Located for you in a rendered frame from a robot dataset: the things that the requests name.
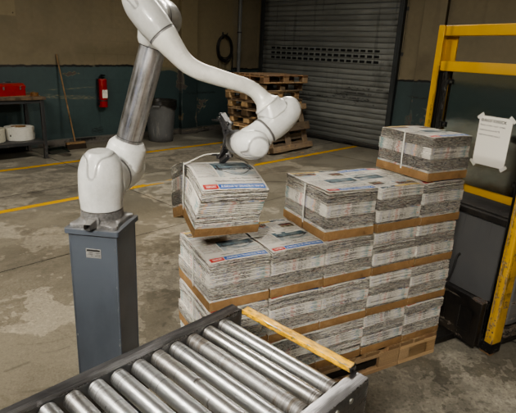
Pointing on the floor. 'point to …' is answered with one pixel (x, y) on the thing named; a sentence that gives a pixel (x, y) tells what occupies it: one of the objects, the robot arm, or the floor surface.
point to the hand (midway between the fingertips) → (215, 136)
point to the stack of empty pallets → (266, 79)
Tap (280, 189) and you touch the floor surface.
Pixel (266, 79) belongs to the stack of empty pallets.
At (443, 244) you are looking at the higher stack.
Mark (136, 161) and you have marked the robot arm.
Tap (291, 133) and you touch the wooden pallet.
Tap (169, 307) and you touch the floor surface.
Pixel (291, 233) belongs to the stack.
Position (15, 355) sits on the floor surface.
